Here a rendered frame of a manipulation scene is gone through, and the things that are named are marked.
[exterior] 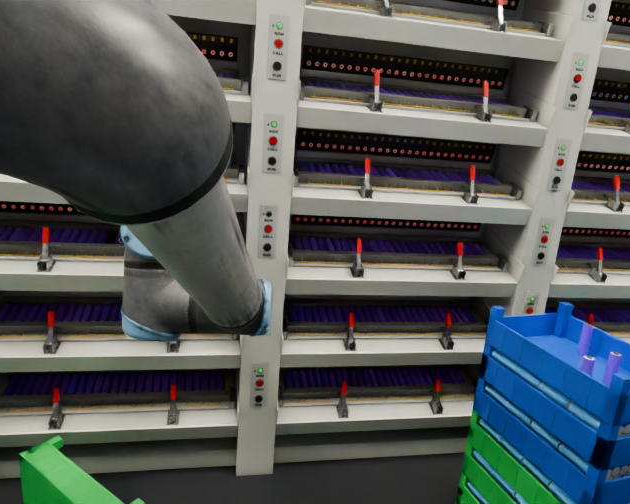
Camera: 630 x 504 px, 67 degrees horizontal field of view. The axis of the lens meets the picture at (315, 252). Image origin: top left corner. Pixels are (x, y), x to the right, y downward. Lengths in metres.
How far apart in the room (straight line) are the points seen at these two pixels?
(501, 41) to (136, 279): 0.92
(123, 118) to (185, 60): 0.05
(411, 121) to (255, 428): 0.84
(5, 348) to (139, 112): 1.08
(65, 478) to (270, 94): 0.86
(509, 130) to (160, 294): 0.87
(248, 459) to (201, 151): 1.13
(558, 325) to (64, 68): 1.08
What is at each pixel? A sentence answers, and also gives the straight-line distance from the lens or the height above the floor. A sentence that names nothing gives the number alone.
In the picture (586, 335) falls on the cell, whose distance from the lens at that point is 1.10.
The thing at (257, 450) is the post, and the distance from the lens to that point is 1.33.
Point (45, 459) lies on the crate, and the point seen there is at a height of 0.20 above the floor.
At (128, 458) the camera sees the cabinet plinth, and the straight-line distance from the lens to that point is 1.40.
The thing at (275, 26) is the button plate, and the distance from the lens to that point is 1.07.
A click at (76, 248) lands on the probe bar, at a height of 0.58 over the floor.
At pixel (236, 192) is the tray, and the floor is 0.73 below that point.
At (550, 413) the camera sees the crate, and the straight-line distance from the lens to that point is 0.97.
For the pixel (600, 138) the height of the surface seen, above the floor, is 0.91.
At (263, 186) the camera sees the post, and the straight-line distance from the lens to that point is 1.06.
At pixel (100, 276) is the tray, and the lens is 1.14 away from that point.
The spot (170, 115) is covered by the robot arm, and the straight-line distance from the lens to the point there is 0.25.
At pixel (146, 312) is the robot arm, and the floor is 0.59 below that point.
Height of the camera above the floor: 0.88
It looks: 15 degrees down
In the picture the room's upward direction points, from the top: 5 degrees clockwise
